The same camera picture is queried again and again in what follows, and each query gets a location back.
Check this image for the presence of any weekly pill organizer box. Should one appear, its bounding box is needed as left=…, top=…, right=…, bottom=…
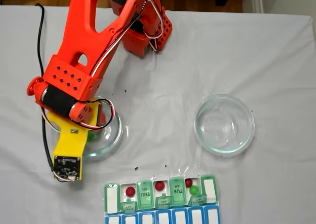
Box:
left=103, top=174, right=221, bottom=224

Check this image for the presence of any glass bowl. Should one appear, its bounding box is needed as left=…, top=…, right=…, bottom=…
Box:
left=193, top=94, right=255, bottom=157
left=83, top=95, right=124, bottom=160

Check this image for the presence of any white tablecloth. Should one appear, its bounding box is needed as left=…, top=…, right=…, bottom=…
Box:
left=0, top=4, right=316, bottom=224

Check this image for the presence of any white red servo wire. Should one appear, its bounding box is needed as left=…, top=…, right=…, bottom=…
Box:
left=40, top=107, right=62, bottom=133
left=80, top=98, right=117, bottom=131
left=145, top=0, right=167, bottom=53

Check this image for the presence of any camera board on yellow mount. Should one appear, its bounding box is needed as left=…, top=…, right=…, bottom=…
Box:
left=52, top=128, right=86, bottom=182

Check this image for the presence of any black camera cable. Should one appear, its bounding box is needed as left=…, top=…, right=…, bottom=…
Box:
left=35, top=3, right=58, bottom=173

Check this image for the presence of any black red white wire bundle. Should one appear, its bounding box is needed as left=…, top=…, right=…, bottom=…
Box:
left=89, top=0, right=149, bottom=77

